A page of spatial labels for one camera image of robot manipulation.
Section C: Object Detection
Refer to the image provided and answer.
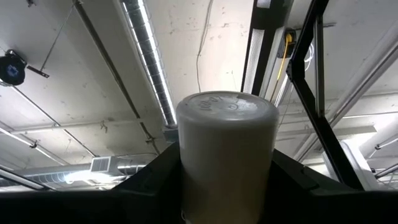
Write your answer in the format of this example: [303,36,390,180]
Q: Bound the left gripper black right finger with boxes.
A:
[261,149,398,224]

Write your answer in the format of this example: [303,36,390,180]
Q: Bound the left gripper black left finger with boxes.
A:
[0,141,185,224]

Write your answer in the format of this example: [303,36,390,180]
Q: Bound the white plastic pill bottle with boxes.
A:
[175,90,280,224]

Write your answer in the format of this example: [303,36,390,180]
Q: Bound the white ceiling unit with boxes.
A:
[322,139,376,191]

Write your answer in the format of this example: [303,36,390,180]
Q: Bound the silver corrugated ceiling pipe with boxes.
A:
[119,0,178,129]

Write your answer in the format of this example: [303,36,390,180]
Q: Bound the silver duct with vent grille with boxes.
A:
[18,154,149,185]

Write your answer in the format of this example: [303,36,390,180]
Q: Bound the black diagonal frame brace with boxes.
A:
[285,0,365,191]

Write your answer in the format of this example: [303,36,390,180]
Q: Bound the yellow cable reel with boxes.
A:
[269,27,297,101]

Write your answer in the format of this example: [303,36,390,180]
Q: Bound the black overhead frame rail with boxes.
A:
[241,0,295,96]

